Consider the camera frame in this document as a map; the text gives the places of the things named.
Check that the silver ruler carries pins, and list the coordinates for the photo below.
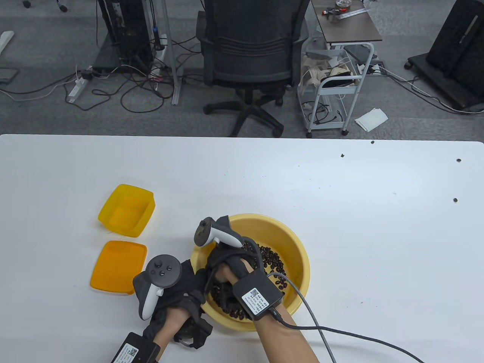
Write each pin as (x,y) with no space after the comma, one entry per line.
(353,13)

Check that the orange box lid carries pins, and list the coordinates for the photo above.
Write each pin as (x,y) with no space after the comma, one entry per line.
(117,266)

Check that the brown side table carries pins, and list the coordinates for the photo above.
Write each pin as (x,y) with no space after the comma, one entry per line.
(348,30)

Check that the dark grey floor mat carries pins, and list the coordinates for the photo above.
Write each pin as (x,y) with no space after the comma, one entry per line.
(7,75)

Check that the clear glass bowl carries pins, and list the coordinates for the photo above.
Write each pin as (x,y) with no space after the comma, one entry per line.
(343,3)

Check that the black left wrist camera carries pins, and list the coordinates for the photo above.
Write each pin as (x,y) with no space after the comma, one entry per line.
(132,349)

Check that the grey left hand controller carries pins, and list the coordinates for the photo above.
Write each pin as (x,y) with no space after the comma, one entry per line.
(162,268)

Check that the person's right forearm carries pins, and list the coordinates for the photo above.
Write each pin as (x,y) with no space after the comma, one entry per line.
(283,340)

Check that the white rolling cart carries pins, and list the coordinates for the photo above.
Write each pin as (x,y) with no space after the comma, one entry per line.
(336,90)

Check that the person's left hand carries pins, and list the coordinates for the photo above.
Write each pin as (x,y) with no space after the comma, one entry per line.
(189,278)

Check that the person's right hand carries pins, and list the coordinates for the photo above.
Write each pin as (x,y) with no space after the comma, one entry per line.
(223,257)

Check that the pile of dark coffee beans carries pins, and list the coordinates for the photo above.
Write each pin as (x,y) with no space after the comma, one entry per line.
(270,261)

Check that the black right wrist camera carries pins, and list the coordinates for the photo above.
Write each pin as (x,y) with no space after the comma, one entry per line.
(257,297)

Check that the grey hand controller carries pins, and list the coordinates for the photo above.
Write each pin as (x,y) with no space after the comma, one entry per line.
(162,268)
(217,232)

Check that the white upright power strip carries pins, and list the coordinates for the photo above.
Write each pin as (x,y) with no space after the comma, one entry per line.
(162,45)

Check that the orange plastic box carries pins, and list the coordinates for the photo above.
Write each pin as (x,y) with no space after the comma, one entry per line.
(126,211)

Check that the person's left forearm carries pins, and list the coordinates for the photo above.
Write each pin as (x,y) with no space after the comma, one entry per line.
(170,329)

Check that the black floor socket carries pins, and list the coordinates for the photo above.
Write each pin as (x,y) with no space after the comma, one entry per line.
(376,69)

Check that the white flat bracket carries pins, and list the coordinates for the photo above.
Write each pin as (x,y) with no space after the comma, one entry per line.
(5,39)

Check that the yellow plastic basin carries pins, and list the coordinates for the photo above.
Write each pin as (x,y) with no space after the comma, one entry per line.
(287,245)

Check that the white flat power strip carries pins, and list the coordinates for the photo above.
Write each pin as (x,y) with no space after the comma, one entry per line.
(75,92)

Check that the grey flat device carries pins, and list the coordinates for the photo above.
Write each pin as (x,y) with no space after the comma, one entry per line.
(359,53)

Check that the white metal desk leg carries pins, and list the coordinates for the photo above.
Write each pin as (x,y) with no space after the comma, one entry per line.
(174,75)

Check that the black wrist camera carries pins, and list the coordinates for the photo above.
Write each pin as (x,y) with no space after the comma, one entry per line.
(257,297)
(132,349)

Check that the black plug adapter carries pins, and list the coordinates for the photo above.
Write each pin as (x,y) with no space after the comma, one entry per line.
(87,74)

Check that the black computer tower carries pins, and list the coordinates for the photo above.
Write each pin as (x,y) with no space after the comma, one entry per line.
(128,30)

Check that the black mesh office chair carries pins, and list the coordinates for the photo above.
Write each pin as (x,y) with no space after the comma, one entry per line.
(249,45)

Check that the white folded paper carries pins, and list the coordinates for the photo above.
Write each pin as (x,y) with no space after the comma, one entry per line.
(372,120)

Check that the red and black tool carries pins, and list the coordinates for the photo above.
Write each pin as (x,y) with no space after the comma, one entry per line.
(329,12)

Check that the grey right hand controller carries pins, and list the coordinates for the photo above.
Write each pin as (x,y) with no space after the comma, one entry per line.
(217,232)

